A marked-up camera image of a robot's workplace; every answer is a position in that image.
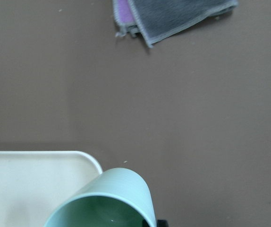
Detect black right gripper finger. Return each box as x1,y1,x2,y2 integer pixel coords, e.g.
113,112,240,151
157,219,168,227

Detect green plastic cup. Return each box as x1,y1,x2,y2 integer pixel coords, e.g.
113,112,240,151
44,167,158,227

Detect beige rabbit tray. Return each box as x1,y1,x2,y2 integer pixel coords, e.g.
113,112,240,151
0,151,102,227

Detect grey folded cloth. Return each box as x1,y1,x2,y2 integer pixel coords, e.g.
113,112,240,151
128,0,238,48

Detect pink folded cloth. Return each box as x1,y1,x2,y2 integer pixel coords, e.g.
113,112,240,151
112,0,136,34

